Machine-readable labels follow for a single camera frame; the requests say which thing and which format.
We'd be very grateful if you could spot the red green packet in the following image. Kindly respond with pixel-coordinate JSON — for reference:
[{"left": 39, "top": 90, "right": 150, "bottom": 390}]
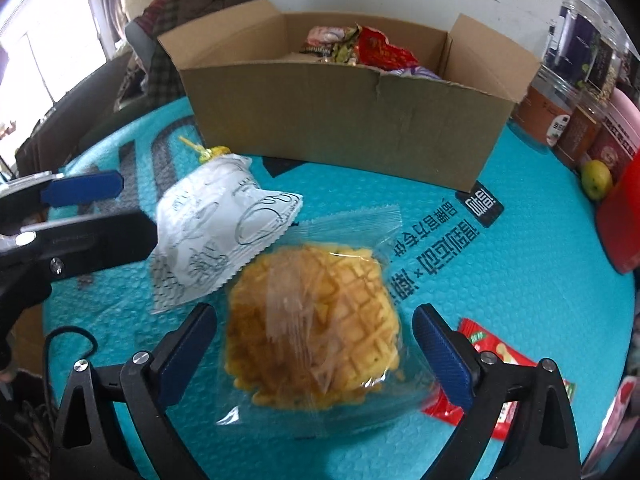
[{"left": 422, "top": 316, "right": 576, "bottom": 441}]

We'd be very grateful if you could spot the waffle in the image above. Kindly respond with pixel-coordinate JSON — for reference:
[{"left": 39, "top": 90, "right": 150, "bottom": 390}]
[{"left": 218, "top": 205, "right": 436, "bottom": 438}]

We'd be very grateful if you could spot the white patterned bread bag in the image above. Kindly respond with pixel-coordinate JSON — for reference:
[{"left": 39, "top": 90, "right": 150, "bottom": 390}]
[{"left": 151, "top": 154, "right": 303, "bottom": 312}]

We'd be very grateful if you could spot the yellow green lollipop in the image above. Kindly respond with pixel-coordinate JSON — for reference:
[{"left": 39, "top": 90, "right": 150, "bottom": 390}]
[{"left": 178, "top": 136, "right": 231, "bottom": 165}]

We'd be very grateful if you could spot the large red snack bag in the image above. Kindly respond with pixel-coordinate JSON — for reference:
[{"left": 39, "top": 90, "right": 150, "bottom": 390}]
[{"left": 355, "top": 26, "right": 419, "bottom": 70}]

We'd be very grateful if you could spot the silver purple snack packet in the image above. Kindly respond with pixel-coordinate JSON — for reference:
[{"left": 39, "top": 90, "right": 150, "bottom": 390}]
[{"left": 387, "top": 66, "right": 440, "bottom": 80}]

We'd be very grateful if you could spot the cereal snack bag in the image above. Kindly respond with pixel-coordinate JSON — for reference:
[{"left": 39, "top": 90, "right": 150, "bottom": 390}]
[{"left": 299, "top": 25, "right": 361, "bottom": 66}]

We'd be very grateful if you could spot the teal bubble table mat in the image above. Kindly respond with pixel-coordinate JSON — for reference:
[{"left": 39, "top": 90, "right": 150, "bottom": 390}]
[{"left": 43, "top": 99, "right": 636, "bottom": 479}]

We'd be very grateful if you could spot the green plaid shirt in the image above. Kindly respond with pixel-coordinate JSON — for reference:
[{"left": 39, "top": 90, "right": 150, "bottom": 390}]
[{"left": 146, "top": 0, "right": 186, "bottom": 108}]

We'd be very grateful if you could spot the grey office chair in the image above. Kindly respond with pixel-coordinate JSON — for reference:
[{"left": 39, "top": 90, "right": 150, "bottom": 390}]
[{"left": 125, "top": 20, "right": 156, "bottom": 70}]

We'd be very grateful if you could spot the open cardboard box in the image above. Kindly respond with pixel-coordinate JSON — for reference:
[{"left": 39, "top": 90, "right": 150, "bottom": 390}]
[{"left": 160, "top": 0, "right": 539, "bottom": 191}]

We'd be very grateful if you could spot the red plastic canister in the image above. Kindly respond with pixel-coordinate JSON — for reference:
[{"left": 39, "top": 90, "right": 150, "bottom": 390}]
[{"left": 596, "top": 155, "right": 640, "bottom": 274}]

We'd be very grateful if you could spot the yellow green lemon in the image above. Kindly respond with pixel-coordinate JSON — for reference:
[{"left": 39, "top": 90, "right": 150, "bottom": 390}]
[{"left": 580, "top": 160, "right": 613, "bottom": 202}]

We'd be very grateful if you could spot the brown powder jar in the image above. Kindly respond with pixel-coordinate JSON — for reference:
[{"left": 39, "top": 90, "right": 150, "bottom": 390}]
[{"left": 510, "top": 66, "right": 579, "bottom": 148}]

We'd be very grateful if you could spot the brown spice jar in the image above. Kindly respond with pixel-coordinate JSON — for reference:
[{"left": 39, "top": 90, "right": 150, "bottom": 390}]
[{"left": 552, "top": 105, "right": 603, "bottom": 169}]

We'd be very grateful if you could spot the pink lidded jar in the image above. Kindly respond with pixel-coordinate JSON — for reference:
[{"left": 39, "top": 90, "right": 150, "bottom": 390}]
[{"left": 587, "top": 88, "right": 639, "bottom": 183}]

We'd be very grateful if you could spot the dark blue label jar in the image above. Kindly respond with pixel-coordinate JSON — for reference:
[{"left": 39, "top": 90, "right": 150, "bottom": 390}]
[{"left": 542, "top": 0, "right": 620, "bottom": 92}]

